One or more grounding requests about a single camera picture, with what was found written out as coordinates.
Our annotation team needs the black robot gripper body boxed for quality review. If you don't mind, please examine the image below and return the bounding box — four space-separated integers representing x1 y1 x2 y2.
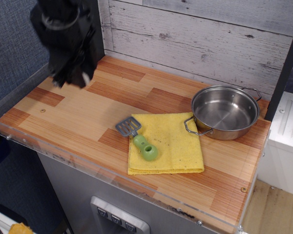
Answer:
30 0 98 81

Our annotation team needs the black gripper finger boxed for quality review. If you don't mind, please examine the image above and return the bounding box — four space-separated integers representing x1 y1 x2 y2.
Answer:
48 65 71 88
69 58 97 88

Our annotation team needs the sushi roll toy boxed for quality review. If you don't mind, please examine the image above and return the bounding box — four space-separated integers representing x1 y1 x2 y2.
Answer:
82 72 90 85

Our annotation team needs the green grey toy spatula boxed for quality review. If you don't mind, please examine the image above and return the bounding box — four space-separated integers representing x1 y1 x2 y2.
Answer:
115 117 158 161

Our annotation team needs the clear acrylic table guard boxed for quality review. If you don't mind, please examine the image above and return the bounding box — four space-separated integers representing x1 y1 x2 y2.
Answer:
0 62 270 234

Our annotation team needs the yellow folded cloth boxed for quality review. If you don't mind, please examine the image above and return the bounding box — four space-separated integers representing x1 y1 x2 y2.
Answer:
127 113 204 176

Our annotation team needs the grey cabinet with dispenser panel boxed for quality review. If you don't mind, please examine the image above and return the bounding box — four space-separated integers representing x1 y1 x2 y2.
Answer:
39 154 238 234

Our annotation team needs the stainless steel pot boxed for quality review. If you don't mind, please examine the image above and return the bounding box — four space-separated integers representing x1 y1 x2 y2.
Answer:
184 85 262 140

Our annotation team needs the white block at right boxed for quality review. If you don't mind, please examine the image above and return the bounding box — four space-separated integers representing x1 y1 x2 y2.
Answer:
257 92 293 194

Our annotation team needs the black vertical post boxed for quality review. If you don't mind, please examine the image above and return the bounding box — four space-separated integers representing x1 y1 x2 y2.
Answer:
87 0 105 69

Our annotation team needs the dark right frame post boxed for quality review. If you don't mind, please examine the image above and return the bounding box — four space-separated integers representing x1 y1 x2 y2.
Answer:
265 40 293 121

